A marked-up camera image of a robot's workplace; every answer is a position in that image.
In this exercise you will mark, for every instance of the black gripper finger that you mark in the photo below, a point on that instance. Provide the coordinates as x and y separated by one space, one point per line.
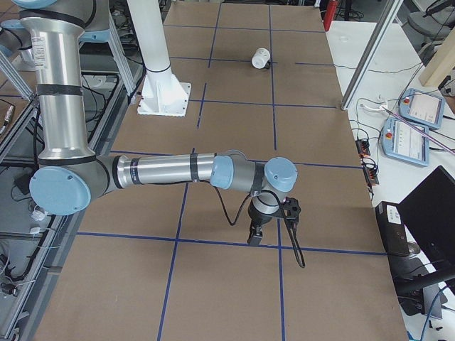
255 236

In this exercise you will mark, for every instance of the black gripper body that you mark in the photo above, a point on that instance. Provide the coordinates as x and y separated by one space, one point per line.
258 219

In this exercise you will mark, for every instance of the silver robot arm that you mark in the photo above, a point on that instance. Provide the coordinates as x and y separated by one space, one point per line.
71 175

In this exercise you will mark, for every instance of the white mug with smiley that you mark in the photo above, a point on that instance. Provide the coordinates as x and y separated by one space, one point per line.
261 59

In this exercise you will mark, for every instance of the brown paper table cover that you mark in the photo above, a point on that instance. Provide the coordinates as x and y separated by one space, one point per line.
172 263

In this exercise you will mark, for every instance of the black box on table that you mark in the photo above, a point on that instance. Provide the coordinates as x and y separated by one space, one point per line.
392 230

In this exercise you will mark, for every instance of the near blue teach pendant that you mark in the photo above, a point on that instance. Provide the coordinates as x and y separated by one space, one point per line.
401 142

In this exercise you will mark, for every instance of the blue teach pendant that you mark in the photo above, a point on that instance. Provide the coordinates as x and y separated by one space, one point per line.
422 108
401 142

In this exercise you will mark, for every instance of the black laptop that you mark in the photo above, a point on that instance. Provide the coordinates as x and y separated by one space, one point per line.
428 213

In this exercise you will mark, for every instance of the far blue teach pendant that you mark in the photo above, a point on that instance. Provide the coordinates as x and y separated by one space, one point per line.
422 108

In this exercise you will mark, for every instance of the red cylinder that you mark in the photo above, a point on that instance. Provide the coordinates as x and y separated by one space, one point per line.
329 14

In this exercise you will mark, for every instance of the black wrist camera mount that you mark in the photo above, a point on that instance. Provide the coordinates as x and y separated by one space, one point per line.
292 210

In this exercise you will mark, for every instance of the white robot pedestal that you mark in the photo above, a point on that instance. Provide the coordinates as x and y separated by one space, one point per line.
162 93

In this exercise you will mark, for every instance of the aluminium frame post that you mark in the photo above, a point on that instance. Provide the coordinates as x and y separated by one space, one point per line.
385 20

